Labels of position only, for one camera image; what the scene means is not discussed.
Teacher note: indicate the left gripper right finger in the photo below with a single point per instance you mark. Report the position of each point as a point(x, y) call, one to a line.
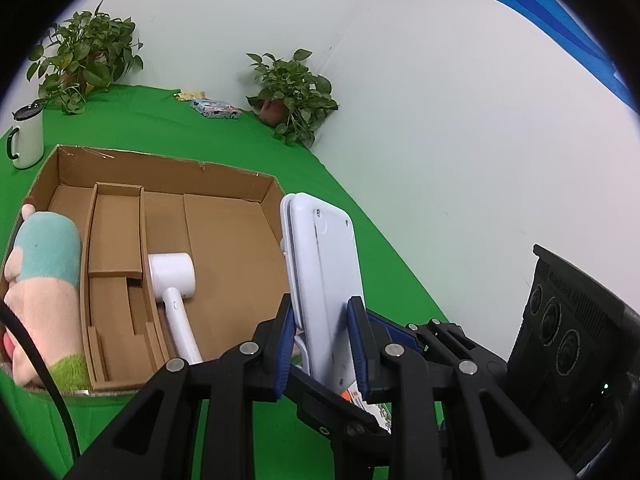
point(451, 419)

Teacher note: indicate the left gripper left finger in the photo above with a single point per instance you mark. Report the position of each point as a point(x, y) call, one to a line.
point(200, 416)

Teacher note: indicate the white hair dryer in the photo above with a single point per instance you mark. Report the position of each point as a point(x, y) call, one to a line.
point(173, 281)

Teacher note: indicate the white device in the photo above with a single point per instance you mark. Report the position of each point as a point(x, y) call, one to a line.
point(319, 245)

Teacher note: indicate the white green medicine box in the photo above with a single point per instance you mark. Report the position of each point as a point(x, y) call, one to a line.
point(380, 412)

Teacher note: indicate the cardboard divider insert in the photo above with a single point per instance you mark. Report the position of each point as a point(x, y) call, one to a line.
point(124, 342)

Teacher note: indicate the large cardboard tray box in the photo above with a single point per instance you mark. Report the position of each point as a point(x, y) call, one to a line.
point(227, 219)

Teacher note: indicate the pink teal plush toy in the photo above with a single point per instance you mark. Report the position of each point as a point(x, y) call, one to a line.
point(42, 273)

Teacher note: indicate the colourful tissue pack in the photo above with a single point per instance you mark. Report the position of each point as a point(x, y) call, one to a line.
point(215, 109)

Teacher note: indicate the green table cloth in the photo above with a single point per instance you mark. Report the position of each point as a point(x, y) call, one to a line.
point(149, 120)

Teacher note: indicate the right potted green plant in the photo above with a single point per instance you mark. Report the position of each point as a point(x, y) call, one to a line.
point(292, 100)

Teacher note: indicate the potted green plant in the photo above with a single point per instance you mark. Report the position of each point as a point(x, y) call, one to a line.
point(292, 100)
point(85, 54)

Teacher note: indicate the yellow packet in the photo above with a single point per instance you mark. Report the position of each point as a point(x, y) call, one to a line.
point(185, 96)

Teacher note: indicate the white enamel mug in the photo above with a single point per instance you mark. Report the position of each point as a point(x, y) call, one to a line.
point(24, 140)

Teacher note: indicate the left potted green plant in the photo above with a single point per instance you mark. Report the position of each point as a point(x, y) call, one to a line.
point(85, 54)

